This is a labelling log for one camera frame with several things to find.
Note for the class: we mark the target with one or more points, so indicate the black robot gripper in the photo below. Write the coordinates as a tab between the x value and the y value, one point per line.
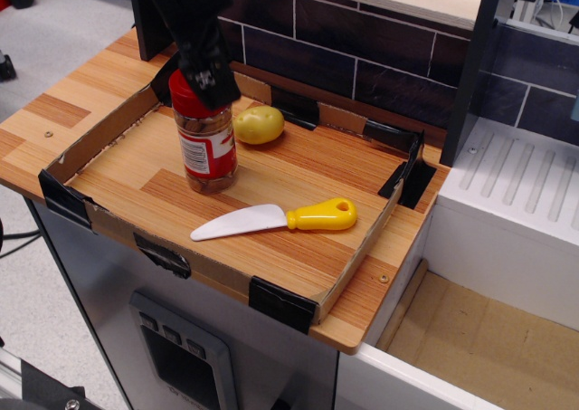
193	25

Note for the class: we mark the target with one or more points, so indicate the red-lidded spice bottle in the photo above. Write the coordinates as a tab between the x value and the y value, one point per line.
206	139

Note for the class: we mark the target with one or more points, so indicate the cardboard fence with black tape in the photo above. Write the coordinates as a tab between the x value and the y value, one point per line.
125	178

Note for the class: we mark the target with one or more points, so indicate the yellow toy potato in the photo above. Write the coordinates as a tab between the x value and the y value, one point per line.
258	125

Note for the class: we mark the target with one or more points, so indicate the grey toy oven cabinet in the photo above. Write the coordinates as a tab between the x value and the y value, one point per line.
173	343

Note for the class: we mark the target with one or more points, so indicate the white toy sink unit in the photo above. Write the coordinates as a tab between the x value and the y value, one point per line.
485	314

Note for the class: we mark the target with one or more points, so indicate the dark left shelf post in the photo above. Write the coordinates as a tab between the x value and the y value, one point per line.
153	36

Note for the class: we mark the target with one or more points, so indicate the yellow-handled white toy knife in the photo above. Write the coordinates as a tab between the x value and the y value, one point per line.
334	215

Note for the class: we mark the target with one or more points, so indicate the dark grey shelf post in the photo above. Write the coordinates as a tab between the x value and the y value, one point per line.
460	124

